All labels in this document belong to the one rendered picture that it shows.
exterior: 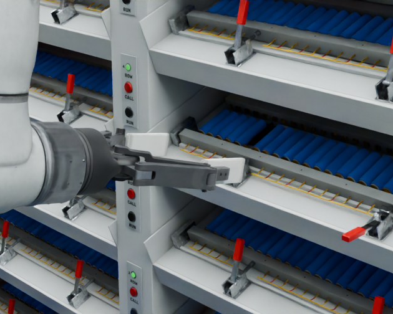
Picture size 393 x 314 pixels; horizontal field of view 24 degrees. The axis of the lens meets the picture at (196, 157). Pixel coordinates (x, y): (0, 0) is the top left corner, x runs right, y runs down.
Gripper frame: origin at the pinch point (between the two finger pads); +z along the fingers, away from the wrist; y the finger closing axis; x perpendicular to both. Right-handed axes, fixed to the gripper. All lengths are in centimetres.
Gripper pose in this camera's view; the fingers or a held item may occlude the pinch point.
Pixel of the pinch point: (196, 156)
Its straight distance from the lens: 114.0
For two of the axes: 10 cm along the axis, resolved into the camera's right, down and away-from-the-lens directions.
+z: 7.1, -0.3, 7.1
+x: 1.5, -9.7, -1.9
